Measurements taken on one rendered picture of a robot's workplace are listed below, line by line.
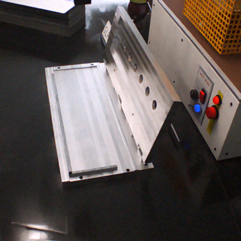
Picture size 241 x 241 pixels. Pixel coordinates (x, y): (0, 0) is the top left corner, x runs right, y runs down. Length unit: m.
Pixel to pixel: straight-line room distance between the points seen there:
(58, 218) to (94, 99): 0.36
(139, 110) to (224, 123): 0.20
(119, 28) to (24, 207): 0.55
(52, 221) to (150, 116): 0.30
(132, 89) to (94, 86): 0.16
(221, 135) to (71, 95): 0.42
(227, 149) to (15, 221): 0.50
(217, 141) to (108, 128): 0.27
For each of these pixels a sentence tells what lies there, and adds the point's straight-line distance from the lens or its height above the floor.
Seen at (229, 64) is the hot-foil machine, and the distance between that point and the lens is 0.81.
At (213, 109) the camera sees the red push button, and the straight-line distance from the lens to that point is 0.77.
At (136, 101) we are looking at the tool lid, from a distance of 0.80.
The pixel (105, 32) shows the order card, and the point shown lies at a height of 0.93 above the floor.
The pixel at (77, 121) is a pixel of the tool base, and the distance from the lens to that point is 0.85.
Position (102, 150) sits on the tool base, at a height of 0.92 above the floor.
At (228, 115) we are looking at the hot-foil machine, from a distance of 0.74.
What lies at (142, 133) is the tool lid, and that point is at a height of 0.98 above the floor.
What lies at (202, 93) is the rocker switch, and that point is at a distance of 0.82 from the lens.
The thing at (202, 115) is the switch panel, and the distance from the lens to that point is 0.85.
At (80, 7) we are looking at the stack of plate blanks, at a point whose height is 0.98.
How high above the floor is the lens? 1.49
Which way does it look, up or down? 42 degrees down
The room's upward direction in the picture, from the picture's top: 4 degrees clockwise
